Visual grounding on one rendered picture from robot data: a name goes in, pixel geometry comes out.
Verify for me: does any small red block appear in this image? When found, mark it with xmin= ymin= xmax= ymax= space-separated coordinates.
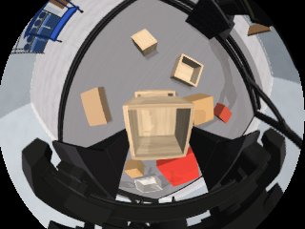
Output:
xmin=213 ymin=103 xmax=232 ymax=123

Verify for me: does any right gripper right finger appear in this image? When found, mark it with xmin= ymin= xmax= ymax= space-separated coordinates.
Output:
xmin=190 ymin=126 xmax=260 ymax=192

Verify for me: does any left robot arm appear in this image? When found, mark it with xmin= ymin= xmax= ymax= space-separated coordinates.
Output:
xmin=84 ymin=221 xmax=159 ymax=229

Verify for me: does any flat red board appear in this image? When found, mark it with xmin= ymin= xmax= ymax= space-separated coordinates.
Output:
xmin=156 ymin=146 xmax=199 ymax=187

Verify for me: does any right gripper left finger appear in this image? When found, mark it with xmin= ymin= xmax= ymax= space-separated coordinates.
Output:
xmin=52 ymin=129 xmax=130 ymax=199

